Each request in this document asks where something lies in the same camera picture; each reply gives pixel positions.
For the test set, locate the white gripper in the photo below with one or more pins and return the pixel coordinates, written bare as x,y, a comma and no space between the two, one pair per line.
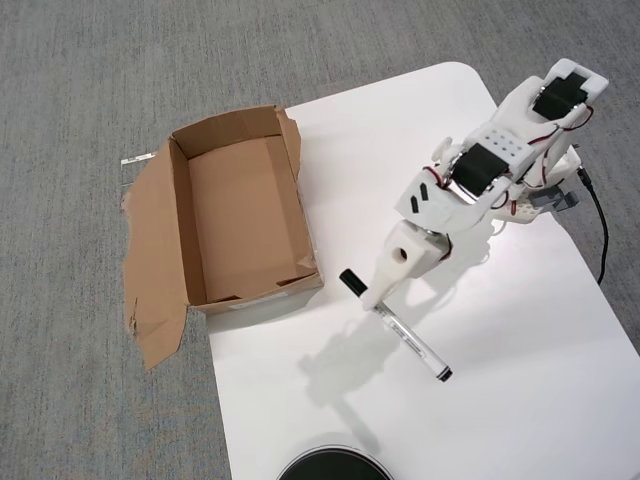
406,258

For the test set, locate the white marker pen black cap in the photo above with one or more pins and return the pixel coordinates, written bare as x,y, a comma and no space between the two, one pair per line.
415,345

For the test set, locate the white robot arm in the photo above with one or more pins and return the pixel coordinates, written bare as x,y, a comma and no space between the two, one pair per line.
505,145

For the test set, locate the torn brown cardboard box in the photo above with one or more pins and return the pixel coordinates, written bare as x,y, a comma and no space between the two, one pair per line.
220,225

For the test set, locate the black round disc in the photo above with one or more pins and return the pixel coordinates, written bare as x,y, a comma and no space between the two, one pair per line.
330,465

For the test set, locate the white paper strip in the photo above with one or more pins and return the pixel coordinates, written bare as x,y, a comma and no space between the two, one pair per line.
135,159

